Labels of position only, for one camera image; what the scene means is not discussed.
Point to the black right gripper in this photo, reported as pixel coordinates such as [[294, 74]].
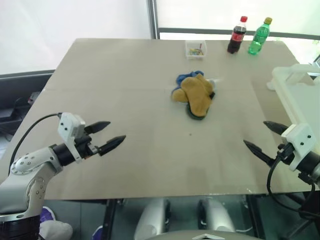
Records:
[[285, 152]]

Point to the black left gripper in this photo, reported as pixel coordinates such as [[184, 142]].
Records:
[[83, 147]]

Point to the mustard yellow sock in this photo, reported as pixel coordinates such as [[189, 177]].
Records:
[[197, 97], [178, 96]]

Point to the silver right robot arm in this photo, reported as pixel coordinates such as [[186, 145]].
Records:
[[309, 162]]

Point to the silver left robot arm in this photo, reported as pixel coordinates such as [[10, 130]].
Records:
[[27, 162]]

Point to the white plastic bin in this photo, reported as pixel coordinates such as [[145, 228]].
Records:
[[287, 87]]

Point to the clear box of colourful clips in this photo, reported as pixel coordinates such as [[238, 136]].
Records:
[[196, 50]]

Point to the dark green sock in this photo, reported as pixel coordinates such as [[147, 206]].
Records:
[[196, 117]]

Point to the black table leg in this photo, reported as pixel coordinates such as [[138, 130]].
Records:
[[255, 217], [108, 220]]

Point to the black side desk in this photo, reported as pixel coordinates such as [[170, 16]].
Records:
[[15, 100]]

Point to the blue cloth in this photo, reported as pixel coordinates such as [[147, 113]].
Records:
[[183, 77]]

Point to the purple shoe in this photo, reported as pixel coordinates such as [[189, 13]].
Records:
[[98, 233], [47, 213]]

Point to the green soda bottle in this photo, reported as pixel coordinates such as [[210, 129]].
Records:
[[258, 37]]

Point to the cola bottle with red cap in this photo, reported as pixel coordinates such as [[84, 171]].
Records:
[[236, 37]]

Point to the grey fabric bundle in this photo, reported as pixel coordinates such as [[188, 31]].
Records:
[[55, 231]]

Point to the grey robot torso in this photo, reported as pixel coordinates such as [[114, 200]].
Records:
[[205, 236]]

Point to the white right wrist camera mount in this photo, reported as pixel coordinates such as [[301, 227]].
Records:
[[300, 135]]

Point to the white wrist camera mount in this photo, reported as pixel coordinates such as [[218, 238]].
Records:
[[300, 135], [67, 125]]

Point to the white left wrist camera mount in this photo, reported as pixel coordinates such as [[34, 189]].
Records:
[[67, 125]]

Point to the grey window frame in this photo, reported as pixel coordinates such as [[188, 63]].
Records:
[[153, 20]]

